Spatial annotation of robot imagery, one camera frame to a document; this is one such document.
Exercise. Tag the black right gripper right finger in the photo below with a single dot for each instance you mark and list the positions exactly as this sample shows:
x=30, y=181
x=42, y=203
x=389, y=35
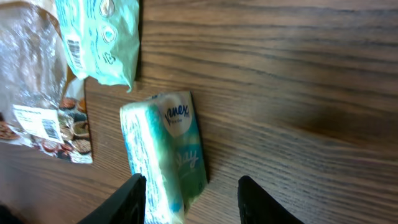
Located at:
x=256, y=206

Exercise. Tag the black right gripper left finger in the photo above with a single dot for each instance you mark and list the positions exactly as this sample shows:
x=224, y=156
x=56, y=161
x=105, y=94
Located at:
x=125, y=206

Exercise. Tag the teal white tissue packet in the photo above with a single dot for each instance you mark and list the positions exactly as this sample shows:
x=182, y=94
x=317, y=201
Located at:
x=163, y=144

